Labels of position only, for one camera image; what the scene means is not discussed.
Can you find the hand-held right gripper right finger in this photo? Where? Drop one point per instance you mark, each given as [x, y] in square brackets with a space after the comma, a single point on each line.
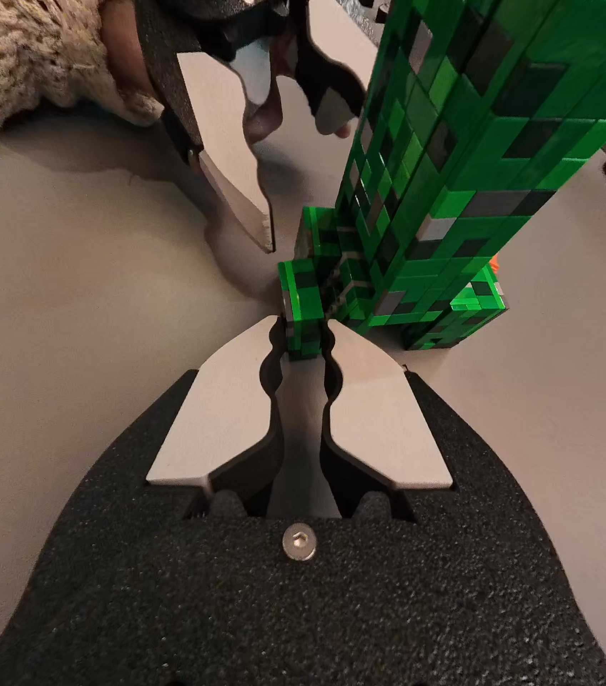
[383, 423]

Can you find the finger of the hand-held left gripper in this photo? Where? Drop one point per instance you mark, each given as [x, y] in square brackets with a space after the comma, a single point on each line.
[217, 134]
[335, 110]

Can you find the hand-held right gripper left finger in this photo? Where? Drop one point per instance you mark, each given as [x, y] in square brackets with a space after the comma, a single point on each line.
[217, 423]

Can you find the person's left hand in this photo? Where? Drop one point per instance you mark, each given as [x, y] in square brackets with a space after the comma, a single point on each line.
[120, 48]

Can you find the green lego leg block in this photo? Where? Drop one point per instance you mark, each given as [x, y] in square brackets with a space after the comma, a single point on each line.
[303, 289]

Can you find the green lego creeper model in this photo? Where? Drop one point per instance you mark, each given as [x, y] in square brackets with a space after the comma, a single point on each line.
[442, 134]

